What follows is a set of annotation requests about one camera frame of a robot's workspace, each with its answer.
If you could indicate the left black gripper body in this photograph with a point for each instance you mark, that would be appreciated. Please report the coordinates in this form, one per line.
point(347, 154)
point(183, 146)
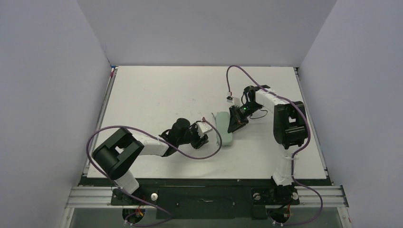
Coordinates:
point(195, 138)

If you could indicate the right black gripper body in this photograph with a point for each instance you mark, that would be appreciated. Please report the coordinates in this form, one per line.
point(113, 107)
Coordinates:
point(236, 117)

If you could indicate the mint green umbrella case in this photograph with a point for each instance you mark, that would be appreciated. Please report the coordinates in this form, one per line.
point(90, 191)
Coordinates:
point(222, 121)

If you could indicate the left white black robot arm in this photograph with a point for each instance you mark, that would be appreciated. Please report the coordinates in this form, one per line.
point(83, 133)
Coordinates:
point(119, 151)

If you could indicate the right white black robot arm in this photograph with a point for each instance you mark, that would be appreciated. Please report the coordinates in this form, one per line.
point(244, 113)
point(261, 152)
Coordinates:
point(290, 126)

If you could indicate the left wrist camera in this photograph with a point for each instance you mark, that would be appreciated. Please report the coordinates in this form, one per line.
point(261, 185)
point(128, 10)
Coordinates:
point(203, 128)

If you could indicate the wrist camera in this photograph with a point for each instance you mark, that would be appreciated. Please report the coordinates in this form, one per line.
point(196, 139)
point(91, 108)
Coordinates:
point(203, 128)
point(232, 99)

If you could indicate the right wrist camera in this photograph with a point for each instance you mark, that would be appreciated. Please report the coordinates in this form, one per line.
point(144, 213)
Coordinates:
point(232, 99)

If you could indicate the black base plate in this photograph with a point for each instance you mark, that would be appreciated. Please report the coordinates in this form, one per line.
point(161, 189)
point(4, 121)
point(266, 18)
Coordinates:
point(207, 198)

